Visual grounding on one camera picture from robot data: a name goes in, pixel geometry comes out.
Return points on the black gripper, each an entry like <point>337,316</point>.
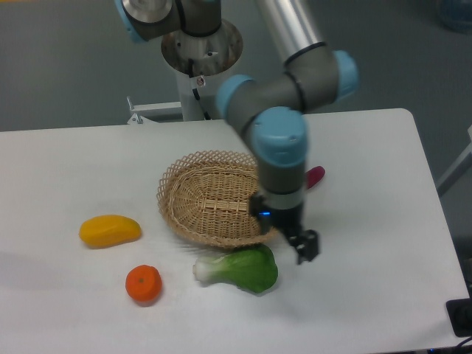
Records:
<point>289,223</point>

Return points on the yellow toy mango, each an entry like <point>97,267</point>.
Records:
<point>109,230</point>

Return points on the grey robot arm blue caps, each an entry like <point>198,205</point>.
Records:
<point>268,117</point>

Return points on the green toy bok choy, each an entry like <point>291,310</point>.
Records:
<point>252,269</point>

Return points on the purple toy sweet potato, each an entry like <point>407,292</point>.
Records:
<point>314,176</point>

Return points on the woven wicker basket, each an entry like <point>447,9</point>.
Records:
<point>204,198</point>

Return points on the orange toy tangerine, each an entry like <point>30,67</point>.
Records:
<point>143,283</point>

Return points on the black device at table edge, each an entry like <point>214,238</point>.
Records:
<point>459,313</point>

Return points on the white metal base bracket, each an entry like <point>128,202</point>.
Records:
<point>155,112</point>

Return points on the white frame leg right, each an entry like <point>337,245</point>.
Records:
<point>456,170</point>

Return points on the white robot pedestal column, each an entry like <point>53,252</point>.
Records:
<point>201,65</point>

